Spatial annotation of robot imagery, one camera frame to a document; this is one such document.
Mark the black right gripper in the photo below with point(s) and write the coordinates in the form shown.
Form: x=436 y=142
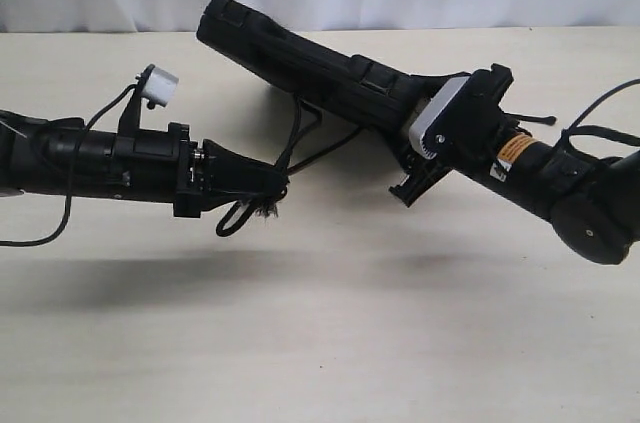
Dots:
x=466 y=135

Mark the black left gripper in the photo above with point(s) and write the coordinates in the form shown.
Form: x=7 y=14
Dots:
x=230 y=177

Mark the black plastic tool case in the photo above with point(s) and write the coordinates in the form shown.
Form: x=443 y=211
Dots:
x=356 y=88

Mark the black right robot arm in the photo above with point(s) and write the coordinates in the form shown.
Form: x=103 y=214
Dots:
x=591 y=203

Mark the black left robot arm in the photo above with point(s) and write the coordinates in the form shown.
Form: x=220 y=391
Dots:
x=45 y=157

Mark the white zip tie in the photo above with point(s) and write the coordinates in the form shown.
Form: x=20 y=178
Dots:
x=4 y=122

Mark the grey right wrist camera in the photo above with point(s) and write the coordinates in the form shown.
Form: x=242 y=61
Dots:
x=429 y=115

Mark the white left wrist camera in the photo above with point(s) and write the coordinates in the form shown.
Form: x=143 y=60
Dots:
x=156 y=86

